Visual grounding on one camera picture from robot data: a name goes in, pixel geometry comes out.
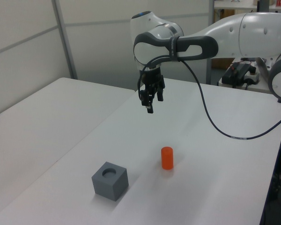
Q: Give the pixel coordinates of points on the orange cylinder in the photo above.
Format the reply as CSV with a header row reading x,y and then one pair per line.
x,y
167,158

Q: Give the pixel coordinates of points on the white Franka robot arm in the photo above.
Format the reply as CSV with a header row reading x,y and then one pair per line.
x,y
248,35

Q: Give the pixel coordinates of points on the white background desk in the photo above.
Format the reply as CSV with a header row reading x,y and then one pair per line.
x,y
238,5

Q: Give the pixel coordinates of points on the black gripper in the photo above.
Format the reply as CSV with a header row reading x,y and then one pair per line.
x,y
152,79

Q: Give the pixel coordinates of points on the black table frame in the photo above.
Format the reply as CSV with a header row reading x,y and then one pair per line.
x,y
279,164

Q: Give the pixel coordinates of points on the small red item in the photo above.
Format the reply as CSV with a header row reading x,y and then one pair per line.
x,y
280,2

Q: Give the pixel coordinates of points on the brown cardboard box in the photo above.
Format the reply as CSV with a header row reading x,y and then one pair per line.
x,y
221,63

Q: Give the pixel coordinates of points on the grey block with round hole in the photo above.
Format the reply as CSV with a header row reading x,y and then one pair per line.
x,y
107,187

